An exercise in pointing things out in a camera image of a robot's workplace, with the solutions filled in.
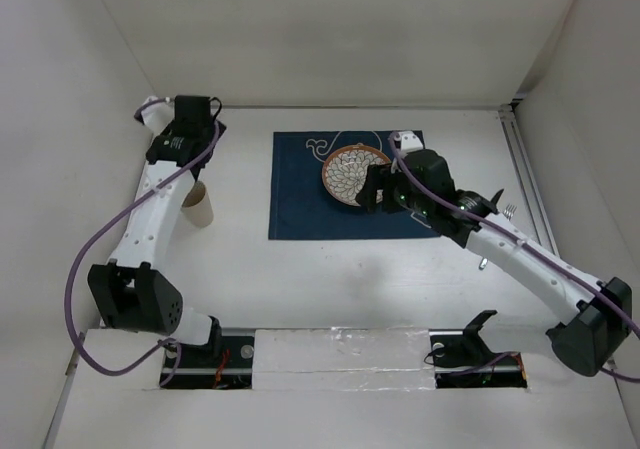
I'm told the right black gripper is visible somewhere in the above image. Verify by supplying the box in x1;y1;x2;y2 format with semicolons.
355;162;433;218

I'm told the floral orange-rimmed plate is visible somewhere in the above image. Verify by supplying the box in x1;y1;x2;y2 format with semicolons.
321;144;391;207

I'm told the beige ceramic cup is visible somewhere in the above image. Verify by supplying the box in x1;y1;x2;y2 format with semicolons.
181;181;214;228

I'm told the blue whale cloth napkin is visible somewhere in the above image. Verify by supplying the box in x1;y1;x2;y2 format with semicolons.
268;131;437;241

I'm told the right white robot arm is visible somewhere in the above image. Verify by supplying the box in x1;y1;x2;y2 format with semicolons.
356;149;639;377

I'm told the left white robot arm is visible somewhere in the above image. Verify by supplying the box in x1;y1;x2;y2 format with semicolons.
87;95;226;366

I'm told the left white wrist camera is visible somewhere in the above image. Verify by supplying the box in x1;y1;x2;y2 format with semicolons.
134;96;174;136

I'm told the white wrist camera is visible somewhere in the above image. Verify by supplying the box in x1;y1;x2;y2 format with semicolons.
391;131;425;154
134;96;174;136

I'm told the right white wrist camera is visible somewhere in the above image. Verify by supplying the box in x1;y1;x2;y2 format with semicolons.
391;131;425;154

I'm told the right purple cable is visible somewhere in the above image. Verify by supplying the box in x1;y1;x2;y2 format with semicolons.
389;133;640;383

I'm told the green-handled metal fork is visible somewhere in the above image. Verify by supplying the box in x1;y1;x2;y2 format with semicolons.
478;204;517;271

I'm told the aluminium side rail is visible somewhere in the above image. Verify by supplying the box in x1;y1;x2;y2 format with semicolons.
499;104;617;377

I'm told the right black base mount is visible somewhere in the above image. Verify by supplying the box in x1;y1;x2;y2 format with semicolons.
423;310;528;389

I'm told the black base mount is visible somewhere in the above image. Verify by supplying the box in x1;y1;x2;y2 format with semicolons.
423;310;528;389
159;330;255;390

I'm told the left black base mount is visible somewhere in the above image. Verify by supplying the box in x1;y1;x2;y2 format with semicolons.
159;330;255;390

